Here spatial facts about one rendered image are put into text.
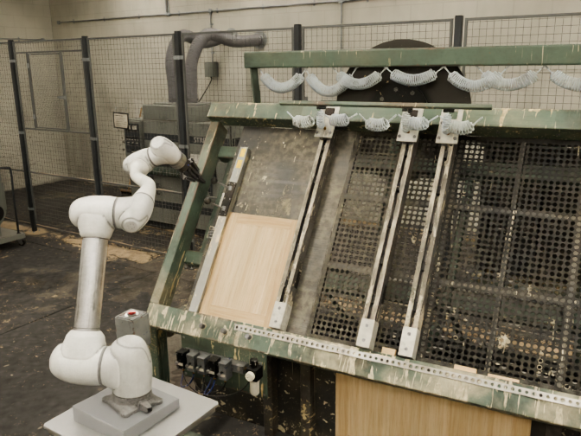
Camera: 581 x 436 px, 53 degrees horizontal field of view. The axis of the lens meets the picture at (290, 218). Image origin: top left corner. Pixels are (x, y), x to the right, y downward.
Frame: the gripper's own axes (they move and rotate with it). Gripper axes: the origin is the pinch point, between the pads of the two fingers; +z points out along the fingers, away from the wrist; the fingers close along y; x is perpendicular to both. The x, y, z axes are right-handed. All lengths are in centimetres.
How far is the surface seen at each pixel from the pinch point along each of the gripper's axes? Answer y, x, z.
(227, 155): -24.3, -0.9, 18.3
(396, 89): -80, 84, 35
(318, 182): -7, 66, 8
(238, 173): -10.2, 15.0, 10.9
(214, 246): 33.0, 14.7, 11.2
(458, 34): -182, 90, 117
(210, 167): -14.6, -7.9, 15.5
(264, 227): 18.3, 39.0, 13.5
